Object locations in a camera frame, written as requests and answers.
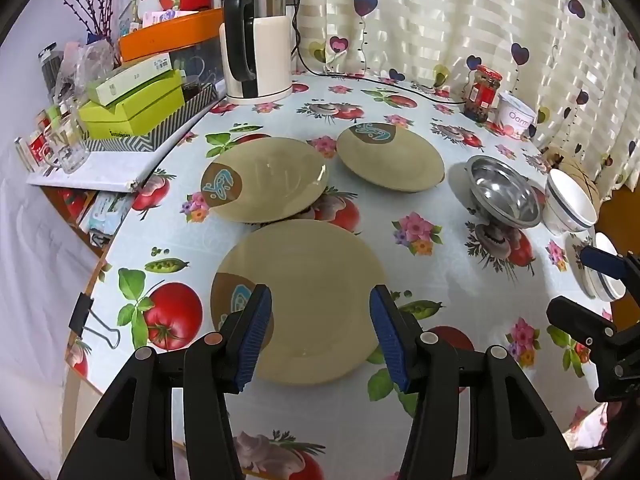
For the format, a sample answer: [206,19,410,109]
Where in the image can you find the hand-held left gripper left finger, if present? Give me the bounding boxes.
[57,284,273,480]

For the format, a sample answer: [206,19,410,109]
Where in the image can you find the cream electric kettle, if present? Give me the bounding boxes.
[220,0,296,106]

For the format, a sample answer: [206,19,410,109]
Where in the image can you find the floral vegetable print tablecloth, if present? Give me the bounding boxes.
[65,72,640,480]

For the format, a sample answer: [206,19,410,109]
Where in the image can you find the purple dried branches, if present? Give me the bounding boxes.
[47,0,123,43]

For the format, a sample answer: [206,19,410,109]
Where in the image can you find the glass jar red label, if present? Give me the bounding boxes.
[462,64,503,123]

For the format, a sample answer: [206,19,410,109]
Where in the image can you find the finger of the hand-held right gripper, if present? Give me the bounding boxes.
[546,297,618,348]
[580,245,640,291]

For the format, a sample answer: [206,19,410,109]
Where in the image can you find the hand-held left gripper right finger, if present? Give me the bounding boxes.
[369,285,583,480]

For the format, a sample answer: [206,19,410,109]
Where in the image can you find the lime green box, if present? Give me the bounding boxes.
[77,82,186,141]

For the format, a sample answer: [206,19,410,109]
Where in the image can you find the dark jar black lid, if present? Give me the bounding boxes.
[39,42,63,106]

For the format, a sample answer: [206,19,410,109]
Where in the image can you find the glass mug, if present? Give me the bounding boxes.
[42,112,91,175]

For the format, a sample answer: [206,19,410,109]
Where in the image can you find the beige plate brown patch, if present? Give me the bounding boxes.
[210,219,388,386]
[336,122,446,193]
[201,136,331,224]

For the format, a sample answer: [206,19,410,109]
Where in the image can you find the dark printed box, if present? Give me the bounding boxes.
[167,42,226,86]

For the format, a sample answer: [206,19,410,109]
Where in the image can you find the pale flat box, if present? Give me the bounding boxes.
[86,57,185,107]

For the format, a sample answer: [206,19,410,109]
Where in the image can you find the cream curtain heart print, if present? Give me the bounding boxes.
[290,0,640,196]

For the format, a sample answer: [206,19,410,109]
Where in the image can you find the orange box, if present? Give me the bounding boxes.
[118,7,226,63]

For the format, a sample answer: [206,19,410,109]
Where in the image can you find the black binder clip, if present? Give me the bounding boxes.
[68,294,122,351]

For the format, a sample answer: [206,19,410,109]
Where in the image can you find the black power cable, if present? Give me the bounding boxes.
[292,0,468,108]

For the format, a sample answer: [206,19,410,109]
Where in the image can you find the white board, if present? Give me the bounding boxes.
[25,105,221,193]

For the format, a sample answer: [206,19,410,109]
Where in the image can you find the white bowl blue stripe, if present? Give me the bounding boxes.
[565,237,601,298]
[546,169,599,228]
[542,180,596,237]
[575,232,628,303]

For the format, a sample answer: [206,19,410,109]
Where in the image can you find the stainless steel bowl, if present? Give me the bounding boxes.
[465,156,543,231]

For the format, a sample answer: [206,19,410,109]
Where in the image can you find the pale blue packet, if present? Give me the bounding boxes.
[80,190,133,248]

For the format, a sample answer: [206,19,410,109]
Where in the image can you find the white yogurt tub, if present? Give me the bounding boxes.
[495,91,538,141]

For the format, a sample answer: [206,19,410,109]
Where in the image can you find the white sheet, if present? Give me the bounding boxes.
[0,180,108,441]

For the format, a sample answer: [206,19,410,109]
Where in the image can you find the clear plastic bag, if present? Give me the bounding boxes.
[55,40,121,101]

